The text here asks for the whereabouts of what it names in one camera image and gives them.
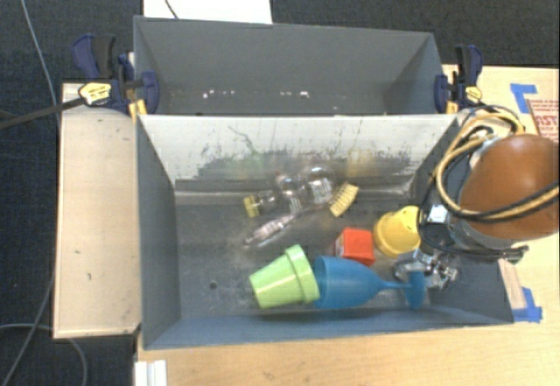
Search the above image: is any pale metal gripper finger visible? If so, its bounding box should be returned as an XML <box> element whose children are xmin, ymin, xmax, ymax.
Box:
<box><xmin>393</xmin><ymin>253</ymin><xmax>424</xmax><ymax>283</ymax></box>
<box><xmin>426</xmin><ymin>260</ymin><xmax>460</xmax><ymax>290</ymax></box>

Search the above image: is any blue plastic goblet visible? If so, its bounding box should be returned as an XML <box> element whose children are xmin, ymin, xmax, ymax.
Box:
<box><xmin>312</xmin><ymin>255</ymin><xmax>428</xmax><ymax>311</ymax></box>

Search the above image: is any yellow plastic cup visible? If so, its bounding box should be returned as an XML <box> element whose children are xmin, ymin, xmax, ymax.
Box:
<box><xmin>372</xmin><ymin>205</ymin><xmax>424</xmax><ymax>259</ymax></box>

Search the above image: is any orange-red cube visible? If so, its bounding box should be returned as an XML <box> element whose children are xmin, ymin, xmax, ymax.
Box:
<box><xmin>335</xmin><ymin>227</ymin><xmax>377</xmax><ymax>268</ymax></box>

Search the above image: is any yellow brush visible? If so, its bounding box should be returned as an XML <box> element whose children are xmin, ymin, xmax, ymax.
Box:
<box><xmin>328</xmin><ymin>182</ymin><xmax>361</xmax><ymax>218</ymax></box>

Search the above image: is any large clear glass bulb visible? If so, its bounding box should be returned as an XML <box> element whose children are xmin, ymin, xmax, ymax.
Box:
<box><xmin>299</xmin><ymin>164</ymin><xmax>338</xmax><ymax>207</ymax></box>

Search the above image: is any green plastic cup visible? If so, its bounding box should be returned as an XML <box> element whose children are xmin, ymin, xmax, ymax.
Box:
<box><xmin>248</xmin><ymin>243</ymin><xmax>322</xmax><ymax>310</ymax></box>

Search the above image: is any small clear glass bulb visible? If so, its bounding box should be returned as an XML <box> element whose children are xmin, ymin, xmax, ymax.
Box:
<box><xmin>274</xmin><ymin>172</ymin><xmax>305</xmax><ymax>213</ymax></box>

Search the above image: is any clear bulb with yellow cap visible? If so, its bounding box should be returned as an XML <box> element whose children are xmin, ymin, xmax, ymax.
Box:
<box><xmin>242</xmin><ymin>190</ymin><xmax>278</xmax><ymax>220</ymax></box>

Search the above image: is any grey metal bin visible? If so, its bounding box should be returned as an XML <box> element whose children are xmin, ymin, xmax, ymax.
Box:
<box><xmin>132</xmin><ymin>15</ymin><xmax>515</xmax><ymax>351</ymax></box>

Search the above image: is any pale wood board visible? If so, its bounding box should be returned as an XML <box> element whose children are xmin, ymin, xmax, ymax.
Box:
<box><xmin>52</xmin><ymin>81</ymin><xmax>144</xmax><ymax>340</ymax></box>

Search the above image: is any black cylinder on white bracket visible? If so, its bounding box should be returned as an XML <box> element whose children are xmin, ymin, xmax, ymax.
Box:
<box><xmin>493</xmin><ymin>243</ymin><xmax>530</xmax><ymax>262</ymax></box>

